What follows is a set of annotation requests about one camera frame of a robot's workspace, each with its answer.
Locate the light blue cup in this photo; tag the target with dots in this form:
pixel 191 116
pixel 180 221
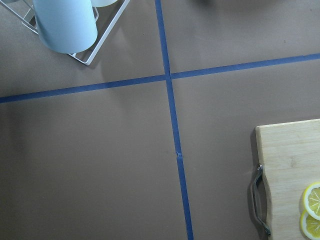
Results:
pixel 65 26

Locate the bamboo cutting board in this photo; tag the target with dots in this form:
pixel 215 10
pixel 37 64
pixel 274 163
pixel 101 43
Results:
pixel 290 156

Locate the cream cup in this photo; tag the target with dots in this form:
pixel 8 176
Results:
pixel 102 3

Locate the white wire rack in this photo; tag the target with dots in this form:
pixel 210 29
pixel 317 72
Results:
pixel 87 56

